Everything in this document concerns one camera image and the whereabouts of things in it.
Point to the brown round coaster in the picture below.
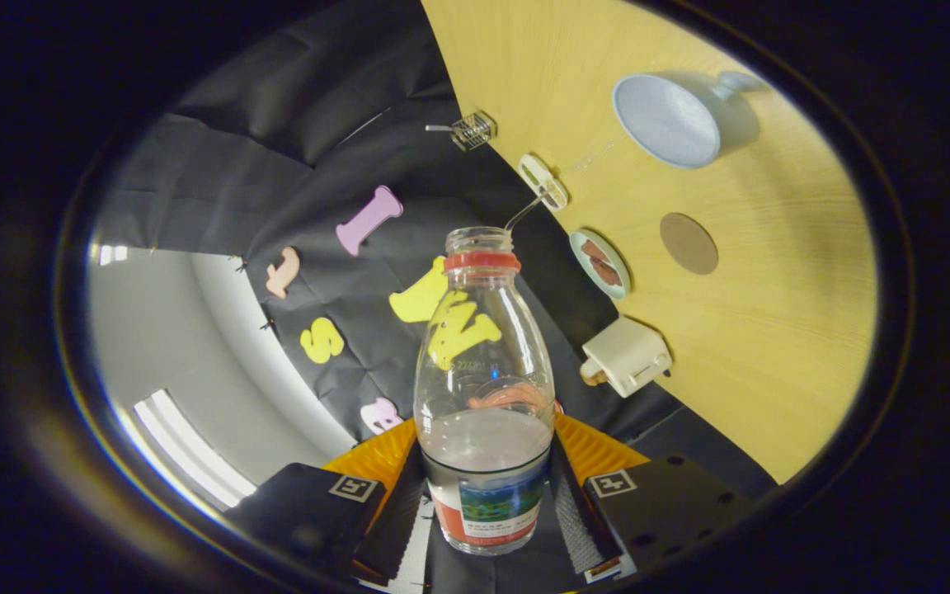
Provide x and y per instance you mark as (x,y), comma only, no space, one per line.
(688,243)

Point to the wooden table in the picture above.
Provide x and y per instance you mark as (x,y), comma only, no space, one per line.
(772,330)

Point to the white divided dish with grains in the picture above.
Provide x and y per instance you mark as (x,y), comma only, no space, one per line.
(543,181)

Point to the white toaster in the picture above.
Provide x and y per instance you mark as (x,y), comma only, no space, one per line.
(627,355)

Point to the long ceiling light panel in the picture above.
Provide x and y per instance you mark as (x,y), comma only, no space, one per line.
(190,450)

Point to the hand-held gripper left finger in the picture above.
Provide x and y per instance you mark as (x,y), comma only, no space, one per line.
(388,528)

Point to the small ceiling light panel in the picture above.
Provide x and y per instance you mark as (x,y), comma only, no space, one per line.
(112,254)

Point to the clear juice bottle red label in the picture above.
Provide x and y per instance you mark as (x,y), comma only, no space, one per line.
(483,462)

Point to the bread slice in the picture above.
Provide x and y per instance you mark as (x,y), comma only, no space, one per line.
(590,375)

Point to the light green plate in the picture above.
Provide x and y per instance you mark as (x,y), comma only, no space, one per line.
(584,268)

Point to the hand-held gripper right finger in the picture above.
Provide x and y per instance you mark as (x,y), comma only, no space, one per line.
(574,511)

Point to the brown meat piece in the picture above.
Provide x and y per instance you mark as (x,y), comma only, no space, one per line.
(607,272)
(592,251)

